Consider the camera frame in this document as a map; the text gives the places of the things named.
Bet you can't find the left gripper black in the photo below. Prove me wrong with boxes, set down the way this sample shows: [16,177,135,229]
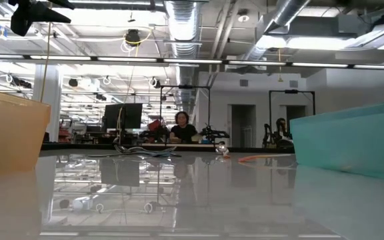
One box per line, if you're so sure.
[10,0,76,37]

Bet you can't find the black spoon teal handle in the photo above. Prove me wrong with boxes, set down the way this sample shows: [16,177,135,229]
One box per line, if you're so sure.
[135,145,179,157]

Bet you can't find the silver spoon orange handle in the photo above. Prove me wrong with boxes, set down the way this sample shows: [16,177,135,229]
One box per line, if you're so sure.
[237,153,293,163]
[215,143,232,159]

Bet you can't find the white pillar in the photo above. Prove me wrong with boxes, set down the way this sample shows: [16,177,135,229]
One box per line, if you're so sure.
[33,64,63,143]

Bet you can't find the black computer monitor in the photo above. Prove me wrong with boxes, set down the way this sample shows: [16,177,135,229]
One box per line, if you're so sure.
[103,102,144,131]

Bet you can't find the orange plastic tray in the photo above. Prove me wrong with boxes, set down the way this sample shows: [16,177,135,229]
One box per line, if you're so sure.
[0,86,52,176]

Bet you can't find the long ceiling light bar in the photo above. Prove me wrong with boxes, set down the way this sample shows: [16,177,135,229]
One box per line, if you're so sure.
[0,53,384,71]

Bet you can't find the red background machine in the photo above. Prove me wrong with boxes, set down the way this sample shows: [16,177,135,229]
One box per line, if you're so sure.
[147,119,163,134]

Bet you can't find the person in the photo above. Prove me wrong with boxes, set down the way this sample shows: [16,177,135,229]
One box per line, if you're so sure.
[274,117,293,143]
[169,111,199,144]

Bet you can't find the background wooden table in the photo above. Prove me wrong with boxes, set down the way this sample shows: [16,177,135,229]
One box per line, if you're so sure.
[141,142,229,148]

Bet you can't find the white glossy table mat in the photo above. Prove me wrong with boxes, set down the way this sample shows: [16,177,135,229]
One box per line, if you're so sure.
[0,148,384,240]

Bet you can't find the teal plastic tray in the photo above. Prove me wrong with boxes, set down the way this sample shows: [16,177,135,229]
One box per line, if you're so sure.
[289,99,384,183]

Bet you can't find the yellow cable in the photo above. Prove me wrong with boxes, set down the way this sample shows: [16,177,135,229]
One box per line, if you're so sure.
[39,21,53,103]

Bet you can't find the black background station frame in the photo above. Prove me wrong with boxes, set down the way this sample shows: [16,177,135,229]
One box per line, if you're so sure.
[159,85,212,144]
[268,89,316,141]

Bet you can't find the yellow hanging cord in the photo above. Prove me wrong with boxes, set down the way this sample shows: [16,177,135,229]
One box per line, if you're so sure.
[277,48,284,83]

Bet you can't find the grey rectangular air duct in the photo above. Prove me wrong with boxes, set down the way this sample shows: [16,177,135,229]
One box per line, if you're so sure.
[265,15,359,51]

